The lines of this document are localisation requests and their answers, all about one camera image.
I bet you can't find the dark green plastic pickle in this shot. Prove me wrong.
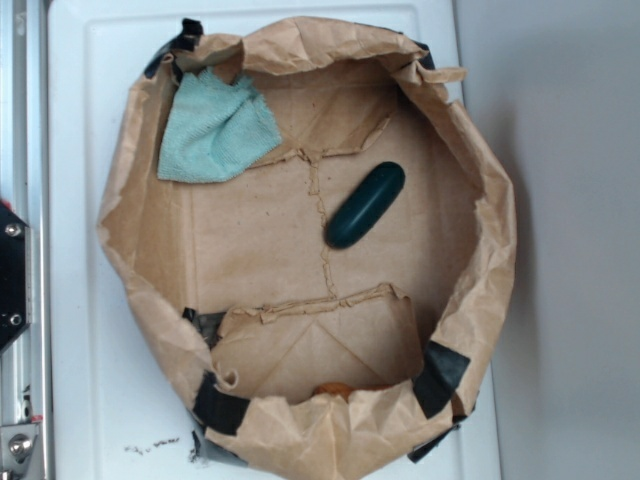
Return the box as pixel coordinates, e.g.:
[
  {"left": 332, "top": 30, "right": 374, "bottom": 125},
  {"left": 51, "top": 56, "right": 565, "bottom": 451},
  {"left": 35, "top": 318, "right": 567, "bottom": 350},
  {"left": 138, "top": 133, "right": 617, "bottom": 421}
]
[{"left": 325, "top": 162, "right": 406, "bottom": 249}]

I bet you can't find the brown paper bag tray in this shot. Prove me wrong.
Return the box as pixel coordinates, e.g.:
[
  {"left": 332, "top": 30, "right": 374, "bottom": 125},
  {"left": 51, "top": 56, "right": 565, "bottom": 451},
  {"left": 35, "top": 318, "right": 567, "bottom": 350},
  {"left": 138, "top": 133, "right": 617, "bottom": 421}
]
[{"left": 98, "top": 17, "right": 517, "bottom": 479}]

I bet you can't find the orange object behind bag edge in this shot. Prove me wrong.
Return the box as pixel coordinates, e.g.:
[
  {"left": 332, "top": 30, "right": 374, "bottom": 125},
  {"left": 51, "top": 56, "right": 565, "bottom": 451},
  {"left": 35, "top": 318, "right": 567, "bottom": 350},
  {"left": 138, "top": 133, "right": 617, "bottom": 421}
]
[{"left": 313, "top": 382, "right": 353, "bottom": 399}]

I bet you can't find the light teal cloth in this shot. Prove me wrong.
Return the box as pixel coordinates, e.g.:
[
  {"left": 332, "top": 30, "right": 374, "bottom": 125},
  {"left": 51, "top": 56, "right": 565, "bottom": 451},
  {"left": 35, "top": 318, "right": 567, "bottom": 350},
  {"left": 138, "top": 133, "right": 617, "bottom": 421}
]
[{"left": 157, "top": 69, "right": 282, "bottom": 184}]

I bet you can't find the white plastic tray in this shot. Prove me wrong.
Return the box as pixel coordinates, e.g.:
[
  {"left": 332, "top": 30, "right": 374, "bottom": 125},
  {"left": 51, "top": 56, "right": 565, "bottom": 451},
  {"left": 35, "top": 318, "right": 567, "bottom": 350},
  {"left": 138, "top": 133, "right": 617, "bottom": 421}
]
[{"left": 43, "top": 3, "right": 505, "bottom": 480}]

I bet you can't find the black metal bracket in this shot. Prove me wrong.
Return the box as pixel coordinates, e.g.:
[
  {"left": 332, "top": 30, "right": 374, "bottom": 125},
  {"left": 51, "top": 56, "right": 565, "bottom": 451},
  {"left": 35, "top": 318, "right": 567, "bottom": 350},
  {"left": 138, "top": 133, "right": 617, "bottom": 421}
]
[{"left": 1, "top": 200, "right": 31, "bottom": 354}]

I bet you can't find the aluminium frame rail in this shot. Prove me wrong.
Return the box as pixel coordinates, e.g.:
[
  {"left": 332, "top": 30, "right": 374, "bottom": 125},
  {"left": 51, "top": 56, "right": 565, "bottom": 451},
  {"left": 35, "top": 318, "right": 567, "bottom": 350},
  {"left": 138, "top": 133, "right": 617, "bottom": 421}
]
[{"left": 1, "top": 1, "right": 55, "bottom": 479}]

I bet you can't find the silver corner bracket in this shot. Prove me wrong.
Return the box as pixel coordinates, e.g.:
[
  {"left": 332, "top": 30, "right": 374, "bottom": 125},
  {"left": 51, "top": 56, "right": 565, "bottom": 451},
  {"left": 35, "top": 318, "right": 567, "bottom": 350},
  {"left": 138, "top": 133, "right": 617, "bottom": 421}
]
[{"left": 1, "top": 423, "right": 40, "bottom": 475}]

